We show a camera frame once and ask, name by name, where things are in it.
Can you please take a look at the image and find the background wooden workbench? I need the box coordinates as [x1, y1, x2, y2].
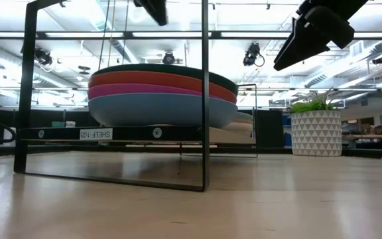
[342, 132, 382, 142]

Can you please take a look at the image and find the blue storage bin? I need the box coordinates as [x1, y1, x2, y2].
[283, 114, 293, 147]

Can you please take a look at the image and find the wooden shelf with black frame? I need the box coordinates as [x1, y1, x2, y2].
[13, 0, 259, 193]

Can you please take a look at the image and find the dark teal plate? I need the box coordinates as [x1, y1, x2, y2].
[91, 63, 239, 96]

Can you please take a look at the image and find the black background cabinet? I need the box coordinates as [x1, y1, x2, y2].
[256, 109, 285, 149]

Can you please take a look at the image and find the black frame crossbeam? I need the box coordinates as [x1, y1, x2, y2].
[0, 30, 382, 40]

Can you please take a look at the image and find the blue plate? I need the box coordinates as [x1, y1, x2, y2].
[88, 92, 239, 127]

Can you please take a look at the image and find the black table rig frame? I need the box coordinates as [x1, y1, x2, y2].
[0, 144, 382, 162]

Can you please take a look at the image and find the black camera with looped cable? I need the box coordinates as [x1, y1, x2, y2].
[243, 42, 265, 68]

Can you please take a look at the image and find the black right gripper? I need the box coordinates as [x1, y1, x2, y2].
[273, 0, 369, 72]

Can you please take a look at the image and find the succulent in white patterned pot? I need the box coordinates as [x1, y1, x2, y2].
[286, 89, 344, 157]

